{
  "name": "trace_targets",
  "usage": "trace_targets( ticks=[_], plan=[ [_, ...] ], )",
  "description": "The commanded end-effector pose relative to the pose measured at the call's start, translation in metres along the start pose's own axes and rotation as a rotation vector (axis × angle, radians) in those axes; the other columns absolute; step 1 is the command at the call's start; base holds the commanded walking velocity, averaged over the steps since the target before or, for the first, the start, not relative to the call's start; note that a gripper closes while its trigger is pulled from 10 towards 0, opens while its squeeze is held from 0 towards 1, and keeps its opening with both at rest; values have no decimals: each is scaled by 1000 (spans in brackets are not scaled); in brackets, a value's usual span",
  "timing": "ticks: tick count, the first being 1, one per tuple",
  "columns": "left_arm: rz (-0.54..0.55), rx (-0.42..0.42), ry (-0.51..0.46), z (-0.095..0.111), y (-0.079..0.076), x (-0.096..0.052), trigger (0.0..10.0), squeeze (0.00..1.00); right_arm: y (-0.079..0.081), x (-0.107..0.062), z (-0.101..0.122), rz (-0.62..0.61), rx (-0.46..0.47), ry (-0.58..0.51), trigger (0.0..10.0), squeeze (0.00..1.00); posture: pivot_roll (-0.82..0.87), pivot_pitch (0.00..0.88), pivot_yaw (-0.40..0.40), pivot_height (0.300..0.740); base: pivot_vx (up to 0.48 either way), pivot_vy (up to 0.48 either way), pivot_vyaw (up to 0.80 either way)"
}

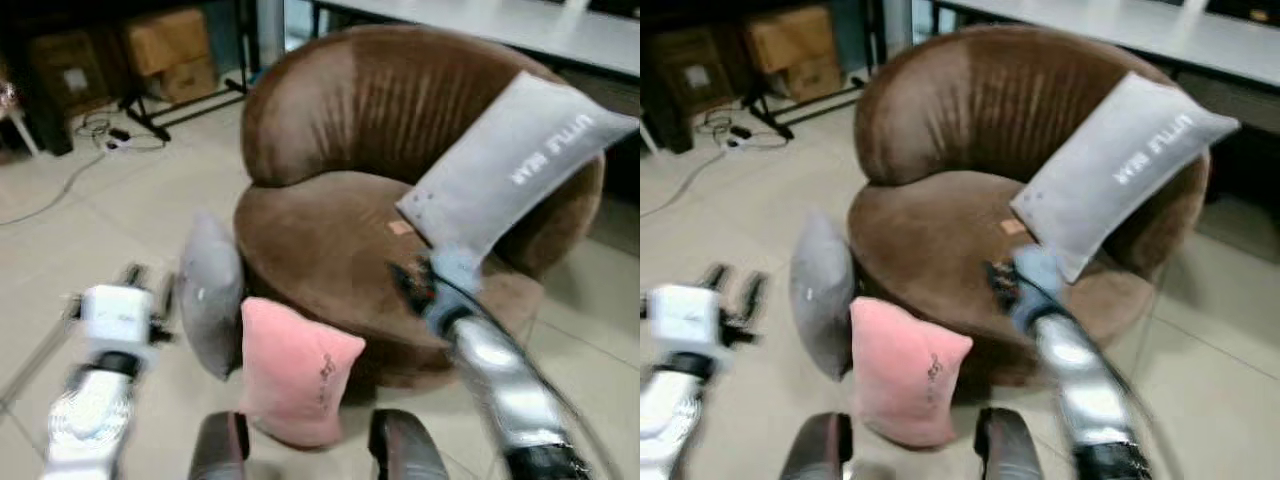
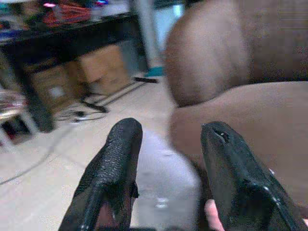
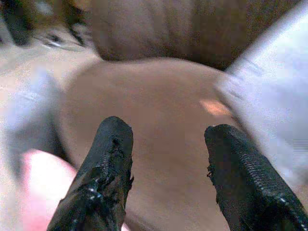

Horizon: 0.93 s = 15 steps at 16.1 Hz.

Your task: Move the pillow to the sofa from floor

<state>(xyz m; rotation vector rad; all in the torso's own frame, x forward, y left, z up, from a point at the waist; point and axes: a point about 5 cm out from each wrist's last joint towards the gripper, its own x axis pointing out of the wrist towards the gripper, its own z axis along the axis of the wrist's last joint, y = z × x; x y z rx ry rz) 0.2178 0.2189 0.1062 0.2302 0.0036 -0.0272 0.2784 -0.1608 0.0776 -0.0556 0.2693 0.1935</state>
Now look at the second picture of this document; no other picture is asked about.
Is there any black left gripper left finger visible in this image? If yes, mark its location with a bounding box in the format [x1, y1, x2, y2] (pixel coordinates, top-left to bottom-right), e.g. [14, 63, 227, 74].
[58, 117, 143, 231]

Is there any black table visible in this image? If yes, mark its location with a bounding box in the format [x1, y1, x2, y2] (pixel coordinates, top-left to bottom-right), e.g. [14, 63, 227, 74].
[0, 12, 145, 133]

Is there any white shelf rack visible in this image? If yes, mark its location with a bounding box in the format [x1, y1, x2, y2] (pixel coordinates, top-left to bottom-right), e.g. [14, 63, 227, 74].
[0, 89, 39, 150]

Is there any black cable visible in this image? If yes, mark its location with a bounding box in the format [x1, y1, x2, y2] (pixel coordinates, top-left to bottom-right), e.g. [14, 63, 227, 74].
[55, 81, 109, 122]

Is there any brown cardboard box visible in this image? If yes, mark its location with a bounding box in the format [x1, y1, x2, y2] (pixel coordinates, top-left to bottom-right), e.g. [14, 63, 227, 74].
[77, 44, 130, 93]
[30, 64, 81, 116]

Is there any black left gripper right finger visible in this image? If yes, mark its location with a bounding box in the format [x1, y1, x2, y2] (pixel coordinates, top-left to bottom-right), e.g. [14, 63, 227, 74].
[201, 121, 308, 231]

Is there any brown sofa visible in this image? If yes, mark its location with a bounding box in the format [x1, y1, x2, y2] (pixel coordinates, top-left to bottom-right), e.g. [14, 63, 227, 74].
[165, 0, 308, 210]

